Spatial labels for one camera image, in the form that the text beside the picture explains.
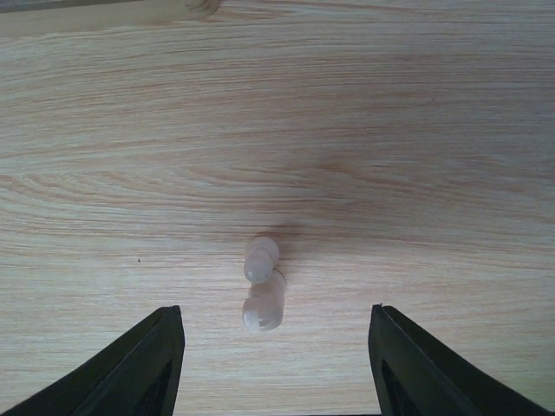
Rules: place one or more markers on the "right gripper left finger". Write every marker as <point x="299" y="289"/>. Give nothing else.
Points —
<point x="137" y="374"/>

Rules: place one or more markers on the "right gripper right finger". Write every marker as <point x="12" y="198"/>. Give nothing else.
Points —
<point x="416" y="374"/>

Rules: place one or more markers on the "light chess piece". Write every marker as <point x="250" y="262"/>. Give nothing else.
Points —
<point x="261" y="257"/>
<point x="263" y="310"/>

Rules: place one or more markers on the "wooden chess board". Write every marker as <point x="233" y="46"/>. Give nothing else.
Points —
<point x="25" y="18"/>

